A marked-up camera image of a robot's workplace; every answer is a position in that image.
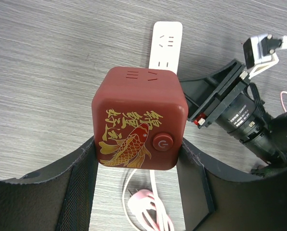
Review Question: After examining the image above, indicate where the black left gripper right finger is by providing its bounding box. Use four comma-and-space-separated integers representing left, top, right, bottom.
177, 140, 287, 231

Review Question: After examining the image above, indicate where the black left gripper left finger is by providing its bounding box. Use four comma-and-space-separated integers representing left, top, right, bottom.
0, 138, 98, 231

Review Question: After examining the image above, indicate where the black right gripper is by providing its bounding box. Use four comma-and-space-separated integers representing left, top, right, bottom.
180, 59, 282, 164

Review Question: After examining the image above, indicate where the pink power adapter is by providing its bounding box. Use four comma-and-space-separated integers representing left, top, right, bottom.
148, 21, 183, 73

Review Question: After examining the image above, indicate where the brown wooden block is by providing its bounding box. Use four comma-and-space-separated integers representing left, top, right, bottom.
91, 66, 188, 170

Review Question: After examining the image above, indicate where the pink charging cable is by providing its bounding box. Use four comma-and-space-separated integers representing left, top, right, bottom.
121, 168, 175, 231

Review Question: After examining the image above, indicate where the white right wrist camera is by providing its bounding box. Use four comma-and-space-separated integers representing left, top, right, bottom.
240, 34, 287, 79

